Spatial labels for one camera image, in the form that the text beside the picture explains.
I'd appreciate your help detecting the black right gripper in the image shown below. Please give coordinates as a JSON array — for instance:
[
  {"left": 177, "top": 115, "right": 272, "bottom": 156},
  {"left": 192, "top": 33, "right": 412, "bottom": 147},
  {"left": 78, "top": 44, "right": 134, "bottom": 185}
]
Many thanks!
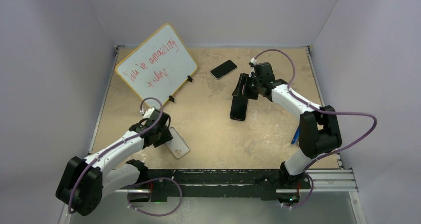
[{"left": 233, "top": 73, "right": 263, "bottom": 100}]

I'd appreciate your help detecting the black phone case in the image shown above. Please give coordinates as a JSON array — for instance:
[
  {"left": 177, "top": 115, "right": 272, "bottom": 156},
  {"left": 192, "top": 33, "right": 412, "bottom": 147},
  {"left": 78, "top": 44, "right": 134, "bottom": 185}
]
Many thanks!
[{"left": 230, "top": 96, "right": 248, "bottom": 121}]

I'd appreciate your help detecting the white phone case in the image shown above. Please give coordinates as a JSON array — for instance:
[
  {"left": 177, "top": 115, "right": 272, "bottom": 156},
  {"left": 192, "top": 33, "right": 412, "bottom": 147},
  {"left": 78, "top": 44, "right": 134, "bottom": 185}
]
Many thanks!
[{"left": 165, "top": 127, "right": 191, "bottom": 159}]

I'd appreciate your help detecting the black phone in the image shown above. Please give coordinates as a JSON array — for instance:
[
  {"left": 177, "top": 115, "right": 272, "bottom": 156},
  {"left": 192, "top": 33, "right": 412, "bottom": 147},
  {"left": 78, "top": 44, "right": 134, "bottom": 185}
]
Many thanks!
[{"left": 210, "top": 60, "right": 238, "bottom": 80}]

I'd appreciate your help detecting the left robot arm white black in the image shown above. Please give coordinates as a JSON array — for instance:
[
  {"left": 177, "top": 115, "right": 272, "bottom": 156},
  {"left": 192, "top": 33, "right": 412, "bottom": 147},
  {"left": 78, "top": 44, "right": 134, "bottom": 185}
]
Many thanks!
[{"left": 55, "top": 108, "right": 173, "bottom": 216}]

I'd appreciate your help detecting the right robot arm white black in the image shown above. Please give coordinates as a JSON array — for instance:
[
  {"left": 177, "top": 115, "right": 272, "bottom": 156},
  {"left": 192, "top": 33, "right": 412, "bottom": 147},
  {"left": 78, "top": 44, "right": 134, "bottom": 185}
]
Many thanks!
[{"left": 232, "top": 62, "right": 342, "bottom": 188}]

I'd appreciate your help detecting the black whiteboard clip near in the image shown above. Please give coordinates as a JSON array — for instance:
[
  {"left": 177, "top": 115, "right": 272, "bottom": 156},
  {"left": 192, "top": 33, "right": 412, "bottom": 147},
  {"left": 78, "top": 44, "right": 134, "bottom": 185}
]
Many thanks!
[{"left": 168, "top": 95, "right": 175, "bottom": 103}]

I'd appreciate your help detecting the blue marker pen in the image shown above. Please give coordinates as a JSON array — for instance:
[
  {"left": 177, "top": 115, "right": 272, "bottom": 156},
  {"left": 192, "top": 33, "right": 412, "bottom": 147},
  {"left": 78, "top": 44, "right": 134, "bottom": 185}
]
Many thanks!
[{"left": 291, "top": 127, "right": 300, "bottom": 144}]

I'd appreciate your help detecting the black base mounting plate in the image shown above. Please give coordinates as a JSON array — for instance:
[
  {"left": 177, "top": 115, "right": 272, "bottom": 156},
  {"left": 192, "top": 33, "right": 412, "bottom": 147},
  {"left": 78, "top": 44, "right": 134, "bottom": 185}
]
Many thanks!
[{"left": 125, "top": 169, "right": 311, "bottom": 203}]

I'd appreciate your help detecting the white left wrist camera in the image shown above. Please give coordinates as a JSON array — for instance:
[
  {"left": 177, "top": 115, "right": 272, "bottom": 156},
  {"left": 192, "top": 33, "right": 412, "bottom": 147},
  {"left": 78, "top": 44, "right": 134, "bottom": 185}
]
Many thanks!
[{"left": 140, "top": 107, "right": 156, "bottom": 118}]

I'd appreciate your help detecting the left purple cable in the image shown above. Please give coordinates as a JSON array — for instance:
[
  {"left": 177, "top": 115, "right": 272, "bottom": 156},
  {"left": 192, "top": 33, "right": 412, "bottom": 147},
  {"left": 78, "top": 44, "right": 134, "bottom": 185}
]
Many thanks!
[{"left": 67, "top": 97, "right": 184, "bottom": 217}]

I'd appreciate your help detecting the purple cable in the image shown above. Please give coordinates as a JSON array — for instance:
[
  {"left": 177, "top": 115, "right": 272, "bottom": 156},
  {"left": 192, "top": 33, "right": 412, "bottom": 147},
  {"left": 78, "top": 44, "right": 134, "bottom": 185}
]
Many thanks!
[
  {"left": 250, "top": 49, "right": 378, "bottom": 209},
  {"left": 67, "top": 97, "right": 184, "bottom": 217}
]

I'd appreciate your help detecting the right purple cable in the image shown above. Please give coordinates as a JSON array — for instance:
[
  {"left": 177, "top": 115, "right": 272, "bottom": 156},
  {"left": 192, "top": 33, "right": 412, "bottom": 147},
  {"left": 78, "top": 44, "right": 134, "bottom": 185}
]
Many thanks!
[{"left": 250, "top": 49, "right": 378, "bottom": 209}]

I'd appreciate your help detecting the white board yellow frame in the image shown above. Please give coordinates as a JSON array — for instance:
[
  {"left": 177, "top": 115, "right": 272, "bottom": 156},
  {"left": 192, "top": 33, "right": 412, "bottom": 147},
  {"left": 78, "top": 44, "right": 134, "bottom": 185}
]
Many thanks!
[{"left": 115, "top": 23, "right": 198, "bottom": 106}]

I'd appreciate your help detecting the aluminium frame rail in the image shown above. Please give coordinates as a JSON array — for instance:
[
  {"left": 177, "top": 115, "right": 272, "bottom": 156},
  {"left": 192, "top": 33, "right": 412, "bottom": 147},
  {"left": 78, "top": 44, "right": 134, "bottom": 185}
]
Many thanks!
[{"left": 101, "top": 168, "right": 357, "bottom": 196}]

